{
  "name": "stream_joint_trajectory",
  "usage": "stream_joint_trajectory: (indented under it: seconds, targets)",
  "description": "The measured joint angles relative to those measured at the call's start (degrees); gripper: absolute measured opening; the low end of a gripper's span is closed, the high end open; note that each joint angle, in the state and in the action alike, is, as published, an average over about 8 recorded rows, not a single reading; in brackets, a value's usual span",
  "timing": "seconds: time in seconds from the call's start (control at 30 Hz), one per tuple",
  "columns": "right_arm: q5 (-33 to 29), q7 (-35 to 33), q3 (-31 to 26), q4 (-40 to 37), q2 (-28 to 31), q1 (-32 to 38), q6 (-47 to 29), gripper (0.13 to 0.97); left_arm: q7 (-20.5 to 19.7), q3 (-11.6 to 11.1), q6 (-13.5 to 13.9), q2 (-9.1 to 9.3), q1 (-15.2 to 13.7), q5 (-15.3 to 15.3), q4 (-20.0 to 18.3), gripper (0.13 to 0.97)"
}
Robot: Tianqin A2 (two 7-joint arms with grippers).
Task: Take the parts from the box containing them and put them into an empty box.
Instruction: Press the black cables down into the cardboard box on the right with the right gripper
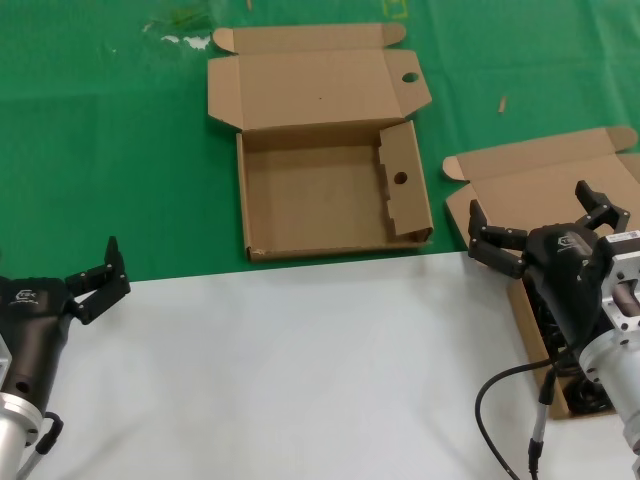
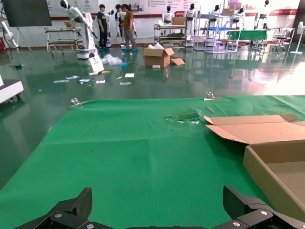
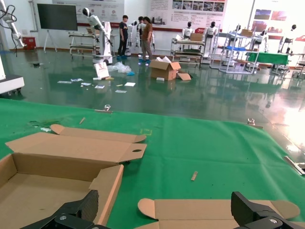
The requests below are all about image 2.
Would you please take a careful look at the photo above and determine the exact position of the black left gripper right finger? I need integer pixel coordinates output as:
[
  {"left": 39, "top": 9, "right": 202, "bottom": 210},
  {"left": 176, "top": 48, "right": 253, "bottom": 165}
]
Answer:
[{"left": 212, "top": 185, "right": 305, "bottom": 229}]

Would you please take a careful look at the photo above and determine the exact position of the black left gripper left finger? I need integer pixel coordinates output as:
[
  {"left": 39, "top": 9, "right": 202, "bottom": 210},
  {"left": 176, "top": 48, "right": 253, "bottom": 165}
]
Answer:
[{"left": 14, "top": 187, "right": 108, "bottom": 229}]

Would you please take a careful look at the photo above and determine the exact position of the green table cloth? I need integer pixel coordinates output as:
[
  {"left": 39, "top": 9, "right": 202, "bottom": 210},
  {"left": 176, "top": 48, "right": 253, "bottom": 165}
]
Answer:
[{"left": 0, "top": 94, "right": 305, "bottom": 229}]

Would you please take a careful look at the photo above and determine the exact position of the green covered table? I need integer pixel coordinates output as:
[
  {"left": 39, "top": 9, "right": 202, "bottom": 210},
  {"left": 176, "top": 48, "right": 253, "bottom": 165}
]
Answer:
[{"left": 226, "top": 29, "right": 269, "bottom": 47}]

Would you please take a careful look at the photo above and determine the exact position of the silver binder clip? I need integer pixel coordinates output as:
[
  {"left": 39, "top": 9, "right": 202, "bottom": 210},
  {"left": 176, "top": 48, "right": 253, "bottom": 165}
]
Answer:
[
  {"left": 203, "top": 92, "right": 223, "bottom": 101},
  {"left": 70, "top": 97, "right": 88, "bottom": 107}
]

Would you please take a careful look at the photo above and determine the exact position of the person in brown shirt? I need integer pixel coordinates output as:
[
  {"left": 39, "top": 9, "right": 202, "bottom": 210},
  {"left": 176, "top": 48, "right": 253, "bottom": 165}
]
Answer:
[{"left": 121, "top": 4, "right": 138, "bottom": 52}]

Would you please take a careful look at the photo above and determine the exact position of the white humanoid robot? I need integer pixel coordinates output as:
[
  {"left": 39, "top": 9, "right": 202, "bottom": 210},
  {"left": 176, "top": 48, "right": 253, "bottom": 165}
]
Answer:
[
  {"left": 184, "top": 3, "right": 197, "bottom": 47},
  {"left": 115, "top": 4, "right": 125, "bottom": 50},
  {"left": 254, "top": 0, "right": 270, "bottom": 30},
  {"left": 162, "top": 6, "right": 173, "bottom": 25},
  {"left": 209, "top": 4, "right": 221, "bottom": 27},
  {"left": 106, "top": 9, "right": 114, "bottom": 48},
  {"left": 234, "top": 7, "right": 246, "bottom": 24}
]

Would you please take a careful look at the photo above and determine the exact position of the metal trolley rack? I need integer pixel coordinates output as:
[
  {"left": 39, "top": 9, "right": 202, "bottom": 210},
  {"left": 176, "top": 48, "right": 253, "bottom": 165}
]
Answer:
[
  {"left": 153, "top": 23, "right": 189, "bottom": 48},
  {"left": 45, "top": 26, "right": 83, "bottom": 54}
]

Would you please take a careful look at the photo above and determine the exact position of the metal frame table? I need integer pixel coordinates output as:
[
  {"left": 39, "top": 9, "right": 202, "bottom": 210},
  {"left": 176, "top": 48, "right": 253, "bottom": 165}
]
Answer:
[{"left": 266, "top": 28, "right": 296, "bottom": 52}]

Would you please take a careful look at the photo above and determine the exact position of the white paper bag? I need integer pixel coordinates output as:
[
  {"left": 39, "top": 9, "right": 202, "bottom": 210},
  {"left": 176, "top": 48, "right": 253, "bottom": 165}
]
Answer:
[{"left": 88, "top": 55, "right": 105, "bottom": 75}]

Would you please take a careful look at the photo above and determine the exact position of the black display screen on stand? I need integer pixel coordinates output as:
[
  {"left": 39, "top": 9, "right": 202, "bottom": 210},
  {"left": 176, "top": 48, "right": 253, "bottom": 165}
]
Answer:
[{"left": 1, "top": 0, "right": 52, "bottom": 51}]

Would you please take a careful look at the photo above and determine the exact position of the white tube shelf rack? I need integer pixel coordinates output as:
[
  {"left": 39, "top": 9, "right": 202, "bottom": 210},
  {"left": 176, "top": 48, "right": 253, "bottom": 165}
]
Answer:
[{"left": 194, "top": 0, "right": 239, "bottom": 53}]

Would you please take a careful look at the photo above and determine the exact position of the white pedestal fan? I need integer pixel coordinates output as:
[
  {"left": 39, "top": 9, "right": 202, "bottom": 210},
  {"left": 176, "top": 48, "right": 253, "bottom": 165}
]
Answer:
[{"left": 289, "top": 21, "right": 305, "bottom": 55}]

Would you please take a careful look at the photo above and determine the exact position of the white machine base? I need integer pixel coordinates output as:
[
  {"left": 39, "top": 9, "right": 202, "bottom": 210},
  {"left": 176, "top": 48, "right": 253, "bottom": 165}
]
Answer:
[{"left": 0, "top": 73, "right": 24, "bottom": 104}]

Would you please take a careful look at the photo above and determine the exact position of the clear plastic bag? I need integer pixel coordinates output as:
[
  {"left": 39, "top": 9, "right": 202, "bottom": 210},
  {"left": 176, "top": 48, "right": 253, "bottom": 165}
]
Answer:
[{"left": 101, "top": 53, "right": 123, "bottom": 65}]

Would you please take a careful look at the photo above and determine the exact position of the loose cardboard flap piece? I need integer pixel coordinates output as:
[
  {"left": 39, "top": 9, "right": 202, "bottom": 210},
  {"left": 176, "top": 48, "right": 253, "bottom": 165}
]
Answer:
[{"left": 170, "top": 56, "right": 186, "bottom": 66}]

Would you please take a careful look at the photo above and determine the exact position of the open brown cardboard box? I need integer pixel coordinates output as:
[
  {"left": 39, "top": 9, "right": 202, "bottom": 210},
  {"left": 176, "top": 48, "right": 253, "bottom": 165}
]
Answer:
[{"left": 203, "top": 114, "right": 305, "bottom": 221}]

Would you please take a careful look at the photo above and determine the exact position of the large open cardboard carton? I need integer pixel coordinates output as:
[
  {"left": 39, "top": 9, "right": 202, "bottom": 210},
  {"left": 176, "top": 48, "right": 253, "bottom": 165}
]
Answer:
[{"left": 142, "top": 43, "right": 176, "bottom": 68}]

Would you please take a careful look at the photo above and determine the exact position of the white humanoid on wheeled pedestal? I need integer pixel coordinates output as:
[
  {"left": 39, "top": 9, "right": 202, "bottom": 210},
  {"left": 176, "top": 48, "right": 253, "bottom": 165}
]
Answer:
[{"left": 60, "top": 0, "right": 99, "bottom": 60}]

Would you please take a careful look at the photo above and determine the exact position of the person in black t-shirt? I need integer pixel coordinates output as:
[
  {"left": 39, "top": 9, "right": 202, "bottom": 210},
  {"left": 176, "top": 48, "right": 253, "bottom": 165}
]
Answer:
[{"left": 97, "top": 4, "right": 110, "bottom": 50}]

